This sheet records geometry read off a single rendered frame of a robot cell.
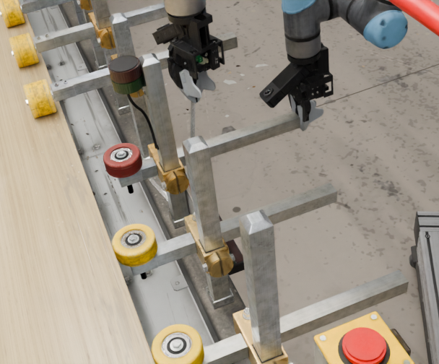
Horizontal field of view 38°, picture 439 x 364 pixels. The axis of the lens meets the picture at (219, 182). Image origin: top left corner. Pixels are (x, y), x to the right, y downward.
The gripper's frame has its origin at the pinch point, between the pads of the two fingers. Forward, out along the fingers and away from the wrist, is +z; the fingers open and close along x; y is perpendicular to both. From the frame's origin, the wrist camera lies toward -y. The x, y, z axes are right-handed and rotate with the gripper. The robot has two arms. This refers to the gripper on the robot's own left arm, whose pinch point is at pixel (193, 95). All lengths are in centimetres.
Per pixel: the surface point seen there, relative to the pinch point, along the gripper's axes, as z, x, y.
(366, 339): -22, -34, 70
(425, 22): -63, -45, 80
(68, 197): 11.1, -30.2, -5.5
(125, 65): -12.7, -12.7, -1.7
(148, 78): -9.2, -9.7, 0.2
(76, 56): 39, 21, -98
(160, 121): 1.2, -9.1, 0.5
